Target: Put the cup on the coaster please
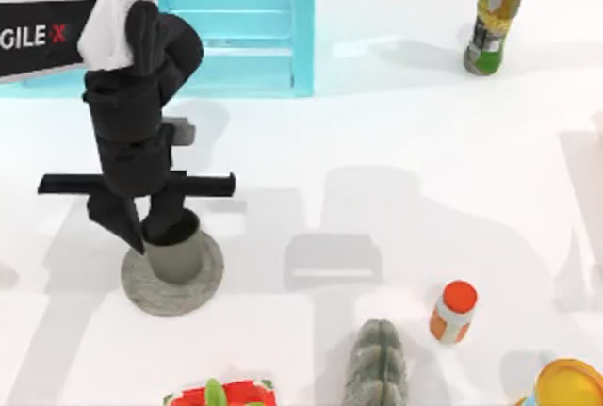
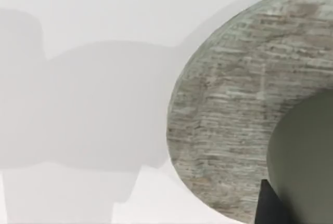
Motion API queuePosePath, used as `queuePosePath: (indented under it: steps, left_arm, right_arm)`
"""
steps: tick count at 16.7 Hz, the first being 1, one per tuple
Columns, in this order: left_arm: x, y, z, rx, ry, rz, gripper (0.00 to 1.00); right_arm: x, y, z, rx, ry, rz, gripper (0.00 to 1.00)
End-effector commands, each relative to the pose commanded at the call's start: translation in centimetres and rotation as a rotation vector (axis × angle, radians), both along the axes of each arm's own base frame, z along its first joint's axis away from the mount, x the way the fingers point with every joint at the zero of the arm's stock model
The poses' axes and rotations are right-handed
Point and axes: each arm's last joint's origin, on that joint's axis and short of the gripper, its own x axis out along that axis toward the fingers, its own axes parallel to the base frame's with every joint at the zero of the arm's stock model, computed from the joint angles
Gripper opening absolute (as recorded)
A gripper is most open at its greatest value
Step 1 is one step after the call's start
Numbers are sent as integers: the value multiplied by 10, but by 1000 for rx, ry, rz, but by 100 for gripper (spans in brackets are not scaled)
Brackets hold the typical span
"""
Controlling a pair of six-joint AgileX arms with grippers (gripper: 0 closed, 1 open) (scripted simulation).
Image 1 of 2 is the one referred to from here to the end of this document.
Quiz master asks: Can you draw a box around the grey cup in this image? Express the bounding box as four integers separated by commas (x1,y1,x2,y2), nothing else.
142,210,204,285

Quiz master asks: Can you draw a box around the grey round coaster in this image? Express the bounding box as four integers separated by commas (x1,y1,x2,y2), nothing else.
120,231,226,318

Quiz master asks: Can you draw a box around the red and white pot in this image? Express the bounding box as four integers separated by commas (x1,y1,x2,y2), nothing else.
162,377,277,406

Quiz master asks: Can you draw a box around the grey ridged stone object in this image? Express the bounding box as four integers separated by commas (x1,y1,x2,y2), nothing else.
340,317,410,406

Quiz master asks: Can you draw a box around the orange lidded jar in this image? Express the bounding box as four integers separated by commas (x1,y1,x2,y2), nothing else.
428,279,479,346

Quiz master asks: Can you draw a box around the green bottle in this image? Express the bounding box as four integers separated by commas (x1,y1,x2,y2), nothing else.
462,0,524,78

